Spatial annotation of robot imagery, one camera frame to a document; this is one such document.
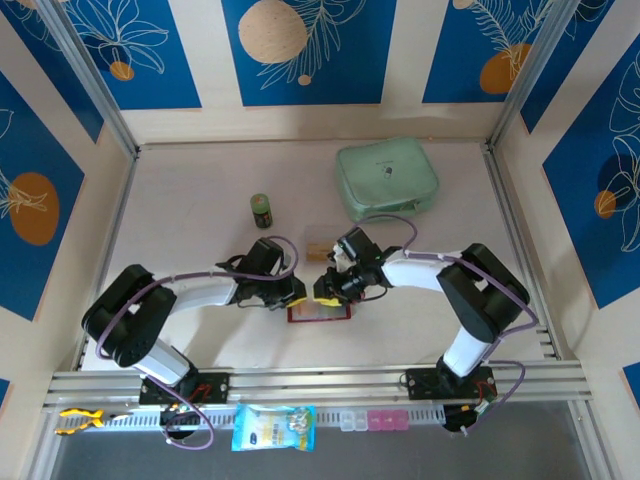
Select red leather card holder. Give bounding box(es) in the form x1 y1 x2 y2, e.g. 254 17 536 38
287 299 354 325

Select small green bottle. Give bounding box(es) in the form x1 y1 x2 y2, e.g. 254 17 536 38
248 193 275 230

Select mint green zip pouch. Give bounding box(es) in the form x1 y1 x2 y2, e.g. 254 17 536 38
334 135 441 225

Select clear pill box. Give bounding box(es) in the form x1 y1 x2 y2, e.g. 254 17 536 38
338 410 369 432

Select blue snack bag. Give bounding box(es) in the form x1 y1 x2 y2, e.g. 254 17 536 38
230 402 318 454

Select pink pill box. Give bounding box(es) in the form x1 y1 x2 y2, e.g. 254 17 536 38
367 409 409 431

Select yellow black pliers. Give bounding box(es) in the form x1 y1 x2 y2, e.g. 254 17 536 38
55 407 134 436

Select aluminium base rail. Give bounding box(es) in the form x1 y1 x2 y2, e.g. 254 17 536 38
42 362 596 409

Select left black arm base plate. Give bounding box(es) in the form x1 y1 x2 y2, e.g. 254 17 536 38
139 369 231 405

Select white slotted cable duct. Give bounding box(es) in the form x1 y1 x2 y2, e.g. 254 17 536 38
94 405 446 434

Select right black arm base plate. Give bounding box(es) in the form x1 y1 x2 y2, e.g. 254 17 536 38
405 366 496 401

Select aluminium side rail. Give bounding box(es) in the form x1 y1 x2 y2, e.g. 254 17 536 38
74 147 140 371
482 144 569 361

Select black cable clamp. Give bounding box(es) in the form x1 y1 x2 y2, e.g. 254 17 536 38
158 405 204 441
442 404 474 436

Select aluminium frame post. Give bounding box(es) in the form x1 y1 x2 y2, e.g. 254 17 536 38
487 0 581 151
35 0 141 159

